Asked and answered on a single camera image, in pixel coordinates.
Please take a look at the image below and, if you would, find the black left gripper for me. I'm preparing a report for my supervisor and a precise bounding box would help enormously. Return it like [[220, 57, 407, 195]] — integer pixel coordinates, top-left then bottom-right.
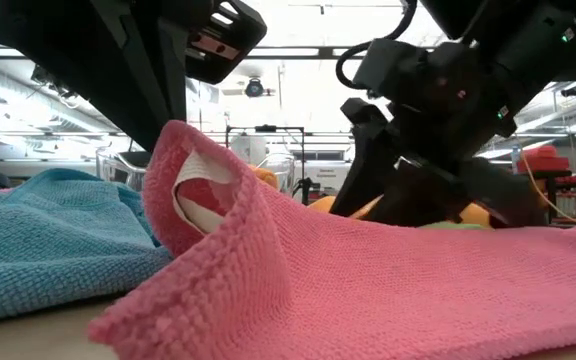
[[0, 0, 268, 151]]

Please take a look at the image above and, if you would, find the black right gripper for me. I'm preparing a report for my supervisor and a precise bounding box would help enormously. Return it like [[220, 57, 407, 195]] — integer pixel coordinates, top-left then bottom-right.
[[330, 42, 549, 229]]

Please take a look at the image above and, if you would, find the blue microfiber towel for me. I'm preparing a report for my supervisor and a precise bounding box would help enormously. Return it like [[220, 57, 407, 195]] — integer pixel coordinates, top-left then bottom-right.
[[0, 167, 173, 326]]

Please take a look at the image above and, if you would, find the clear plastic bin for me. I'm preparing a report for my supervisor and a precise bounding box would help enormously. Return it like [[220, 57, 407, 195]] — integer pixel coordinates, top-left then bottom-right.
[[95, 148, 298, 197]]

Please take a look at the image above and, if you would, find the red plastic bin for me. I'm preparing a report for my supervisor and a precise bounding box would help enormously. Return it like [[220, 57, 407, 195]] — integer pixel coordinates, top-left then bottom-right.
[[516, 144, 572, 174]]

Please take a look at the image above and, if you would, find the round black ceiling fixture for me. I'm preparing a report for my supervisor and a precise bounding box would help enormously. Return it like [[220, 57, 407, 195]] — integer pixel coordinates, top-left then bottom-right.
[[244, 77, 266, 99]]

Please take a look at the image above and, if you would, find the black storage shelf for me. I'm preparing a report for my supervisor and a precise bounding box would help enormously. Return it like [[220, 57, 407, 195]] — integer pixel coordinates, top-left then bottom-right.
[[532, 169, 576, 224]]

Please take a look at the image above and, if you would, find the long ceiling light strip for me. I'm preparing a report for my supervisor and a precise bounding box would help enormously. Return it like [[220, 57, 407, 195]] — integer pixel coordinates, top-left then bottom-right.
[[0, 46, 369, 60]]

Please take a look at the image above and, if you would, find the yellow hanging cord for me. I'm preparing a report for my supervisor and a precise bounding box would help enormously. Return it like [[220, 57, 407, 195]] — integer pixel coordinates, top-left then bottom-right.
[[515, 132, 576, 225]]

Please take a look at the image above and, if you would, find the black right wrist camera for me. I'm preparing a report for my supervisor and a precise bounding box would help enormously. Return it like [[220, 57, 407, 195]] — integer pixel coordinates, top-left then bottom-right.
[[352, 38, 429, 99]]

